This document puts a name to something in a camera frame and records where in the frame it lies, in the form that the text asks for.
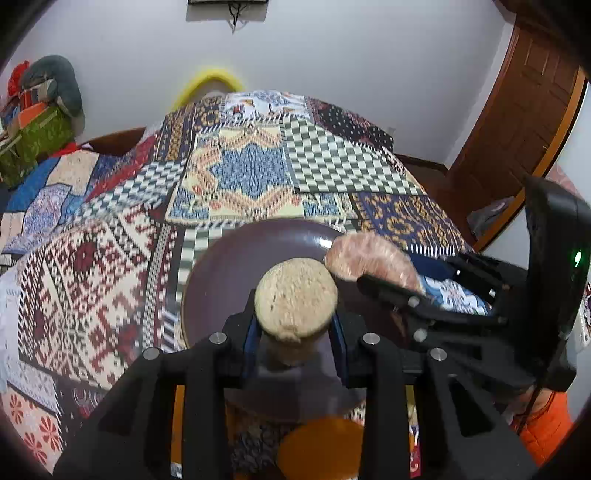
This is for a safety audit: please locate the grey plush toy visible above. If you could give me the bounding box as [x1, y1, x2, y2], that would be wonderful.
[19, 55, 83, 118]

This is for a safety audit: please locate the orange fruit near camera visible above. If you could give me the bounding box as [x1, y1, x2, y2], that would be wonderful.
[276, 417, 363, 479]

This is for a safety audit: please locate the wall mounted black device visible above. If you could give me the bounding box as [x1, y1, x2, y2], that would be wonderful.
[185, 0, 270, 32]

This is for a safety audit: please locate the purple round plate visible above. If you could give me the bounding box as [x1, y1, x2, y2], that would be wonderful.
[180, 219, 366, 422]

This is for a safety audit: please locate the yellow pillow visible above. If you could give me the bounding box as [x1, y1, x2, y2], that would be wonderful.
[171, 68, 243, 110]

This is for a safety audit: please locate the brown wooden door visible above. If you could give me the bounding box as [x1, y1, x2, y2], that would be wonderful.
[450, 22, 586, 249]

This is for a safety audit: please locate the patchwork patterned quilt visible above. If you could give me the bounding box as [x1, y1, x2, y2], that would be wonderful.
[1, 91, 468, 474]

